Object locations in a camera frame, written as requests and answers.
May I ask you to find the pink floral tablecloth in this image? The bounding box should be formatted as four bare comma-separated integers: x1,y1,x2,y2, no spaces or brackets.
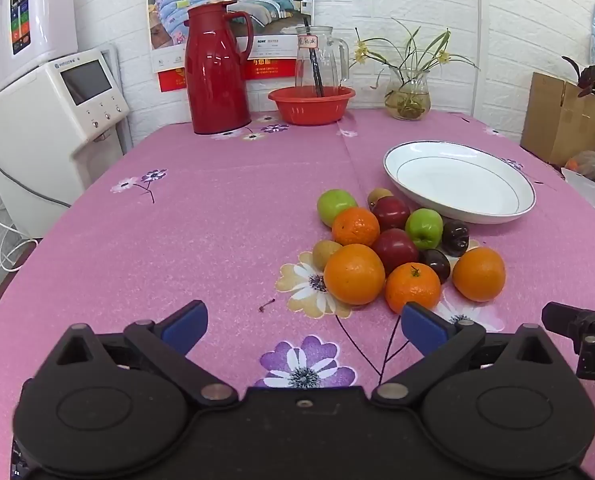
0,109,595,461

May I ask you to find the dark purple plum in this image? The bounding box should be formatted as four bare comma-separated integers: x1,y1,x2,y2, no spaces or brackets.
420,248,451,284
442,220,471,257

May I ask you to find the white water dispenser with screen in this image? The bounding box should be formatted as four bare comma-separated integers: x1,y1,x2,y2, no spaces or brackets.
0,49,130,238

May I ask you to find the tangerine with green stem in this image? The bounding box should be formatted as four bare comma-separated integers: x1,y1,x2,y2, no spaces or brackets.
385,262,442,315

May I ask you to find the white wall water purifier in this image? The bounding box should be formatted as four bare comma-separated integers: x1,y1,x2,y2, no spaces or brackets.
0,0,78,96

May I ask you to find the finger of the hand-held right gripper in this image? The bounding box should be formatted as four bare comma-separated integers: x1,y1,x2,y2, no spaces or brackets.
541,302,595,381

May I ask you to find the cardboard box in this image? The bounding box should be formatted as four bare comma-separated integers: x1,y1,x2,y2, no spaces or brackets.
521,72,595,167

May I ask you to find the red apple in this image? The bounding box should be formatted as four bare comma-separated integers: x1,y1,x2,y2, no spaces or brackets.
372,228,421,276
371,196,411,232

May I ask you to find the bumpy tangerine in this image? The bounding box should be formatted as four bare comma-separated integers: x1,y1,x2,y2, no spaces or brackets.
332,207,381,247

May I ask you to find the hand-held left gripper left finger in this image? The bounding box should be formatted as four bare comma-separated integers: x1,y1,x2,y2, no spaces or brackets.
37,300,239,407

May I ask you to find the white plastic pouch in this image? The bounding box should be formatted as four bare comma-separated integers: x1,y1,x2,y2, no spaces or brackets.
561,167,595,216

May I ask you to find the white vertical wall pipe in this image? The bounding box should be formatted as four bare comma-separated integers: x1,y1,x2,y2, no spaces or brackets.
469,0,484,116

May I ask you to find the smooth orange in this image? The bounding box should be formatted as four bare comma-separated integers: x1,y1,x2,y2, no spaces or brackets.
323,243,387,305
452,247,507,303

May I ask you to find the green apple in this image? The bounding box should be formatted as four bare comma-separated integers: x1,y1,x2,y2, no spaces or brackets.
405,208,444,251
317,189,359,227

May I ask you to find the red plastic basin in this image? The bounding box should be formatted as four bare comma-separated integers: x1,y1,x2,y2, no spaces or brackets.
268,86,357,126

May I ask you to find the white power cable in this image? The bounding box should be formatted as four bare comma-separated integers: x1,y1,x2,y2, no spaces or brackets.
0,202,40,275

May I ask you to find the glass vase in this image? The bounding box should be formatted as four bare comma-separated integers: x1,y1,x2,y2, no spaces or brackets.
385,67,431,122

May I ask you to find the black stirring stick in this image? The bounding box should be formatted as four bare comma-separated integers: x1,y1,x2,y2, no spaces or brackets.
303,17,325,98

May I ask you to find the red thermos jug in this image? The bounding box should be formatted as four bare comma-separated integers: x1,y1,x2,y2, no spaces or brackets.
184,1,254,136

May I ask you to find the green plant with yellow flowers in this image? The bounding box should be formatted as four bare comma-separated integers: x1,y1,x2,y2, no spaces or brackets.
350,17,481,111

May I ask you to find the glass pitcher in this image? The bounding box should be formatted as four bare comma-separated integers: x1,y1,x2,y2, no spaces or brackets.
295,26,351,98

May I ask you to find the bedding wall calendar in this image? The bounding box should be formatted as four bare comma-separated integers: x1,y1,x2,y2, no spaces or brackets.
144,0,318,93

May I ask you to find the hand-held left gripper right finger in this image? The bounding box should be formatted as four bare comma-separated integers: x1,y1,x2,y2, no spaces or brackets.
371,302,581,407

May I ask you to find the grey cable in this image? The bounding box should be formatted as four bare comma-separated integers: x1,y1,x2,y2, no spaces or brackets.
0,135,73,208

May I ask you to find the white plate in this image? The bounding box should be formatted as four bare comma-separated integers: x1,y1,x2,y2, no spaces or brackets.
383,141,537,225

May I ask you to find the clear plastic bag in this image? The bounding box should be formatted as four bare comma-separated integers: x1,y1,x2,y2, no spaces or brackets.
565,150,595,181

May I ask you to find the purple leaf plant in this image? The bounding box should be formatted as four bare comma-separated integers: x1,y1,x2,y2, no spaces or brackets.
561,50,595,111

